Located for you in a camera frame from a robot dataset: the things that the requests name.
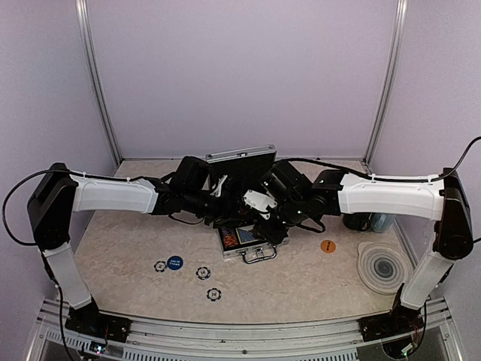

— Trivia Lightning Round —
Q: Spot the blue round button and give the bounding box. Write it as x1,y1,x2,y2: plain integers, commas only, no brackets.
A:
167,256,184,271

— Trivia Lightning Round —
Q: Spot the dark green mug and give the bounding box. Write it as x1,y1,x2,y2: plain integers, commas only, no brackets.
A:
342,213,371,232

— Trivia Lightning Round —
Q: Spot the orange round button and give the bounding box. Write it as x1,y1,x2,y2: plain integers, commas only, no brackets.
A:
320,240,337,253

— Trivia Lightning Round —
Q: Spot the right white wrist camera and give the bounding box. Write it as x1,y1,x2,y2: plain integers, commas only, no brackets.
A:
243,190,277,220

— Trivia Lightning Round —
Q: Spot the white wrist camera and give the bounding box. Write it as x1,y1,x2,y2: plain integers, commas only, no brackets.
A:
243,190,277,220
210,174,228,199

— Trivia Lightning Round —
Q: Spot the blue playing card deck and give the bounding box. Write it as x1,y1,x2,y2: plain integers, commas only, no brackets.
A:
235,228,259,246

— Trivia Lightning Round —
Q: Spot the light blue mug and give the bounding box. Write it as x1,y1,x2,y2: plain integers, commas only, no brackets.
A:
371,213,395,233

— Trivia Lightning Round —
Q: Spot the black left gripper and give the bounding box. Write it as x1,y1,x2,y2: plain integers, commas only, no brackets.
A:
183,187,256,229

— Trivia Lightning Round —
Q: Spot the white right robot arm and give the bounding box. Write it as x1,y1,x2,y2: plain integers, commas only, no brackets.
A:
242,160,474,334

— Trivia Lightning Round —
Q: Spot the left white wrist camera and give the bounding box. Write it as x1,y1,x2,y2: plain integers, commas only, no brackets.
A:
210,174,228,199

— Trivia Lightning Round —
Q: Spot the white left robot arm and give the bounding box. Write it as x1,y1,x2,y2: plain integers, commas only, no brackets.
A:
27,156,227,335

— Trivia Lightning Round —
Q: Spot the aluminium poker chip case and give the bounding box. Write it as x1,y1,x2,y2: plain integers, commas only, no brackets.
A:
205,144,277,265

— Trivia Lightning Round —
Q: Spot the grey striped plate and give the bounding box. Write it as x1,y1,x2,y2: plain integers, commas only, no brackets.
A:
356,242,413,296

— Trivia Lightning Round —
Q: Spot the single black white chip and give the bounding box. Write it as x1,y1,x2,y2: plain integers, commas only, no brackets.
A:
206,287,222,302

